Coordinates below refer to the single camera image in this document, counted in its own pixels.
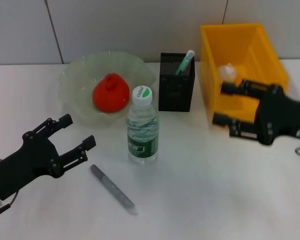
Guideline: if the black mesh pen holder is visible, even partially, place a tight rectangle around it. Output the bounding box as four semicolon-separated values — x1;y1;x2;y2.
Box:
158;52;196;113

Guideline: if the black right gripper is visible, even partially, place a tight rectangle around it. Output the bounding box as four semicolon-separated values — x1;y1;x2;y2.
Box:
211;79;300;146

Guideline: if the mint green utility knife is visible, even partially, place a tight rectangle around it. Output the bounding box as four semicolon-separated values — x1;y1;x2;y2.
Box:
174;49;196;76

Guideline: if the red round fruit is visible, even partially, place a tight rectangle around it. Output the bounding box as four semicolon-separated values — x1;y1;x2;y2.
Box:
91;72;131;114

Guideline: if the yellow plastic storage bin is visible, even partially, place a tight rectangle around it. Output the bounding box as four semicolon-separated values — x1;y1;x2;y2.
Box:
199;23;290;126

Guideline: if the white paper ball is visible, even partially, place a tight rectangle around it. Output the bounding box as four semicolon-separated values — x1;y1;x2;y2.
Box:
217;62;238;82

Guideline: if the clear water bottle green label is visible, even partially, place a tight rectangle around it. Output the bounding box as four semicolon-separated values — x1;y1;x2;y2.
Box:
126;85;160;165

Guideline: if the grey marker pen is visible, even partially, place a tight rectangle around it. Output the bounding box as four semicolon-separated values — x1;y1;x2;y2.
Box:
90;164;139;216

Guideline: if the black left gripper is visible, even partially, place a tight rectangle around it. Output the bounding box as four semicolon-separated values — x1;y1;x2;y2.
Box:
0;113;97;201

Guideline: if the translucent wavy glass fruit plate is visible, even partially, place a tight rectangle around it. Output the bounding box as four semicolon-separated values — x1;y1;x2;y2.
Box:
57;51;157;130

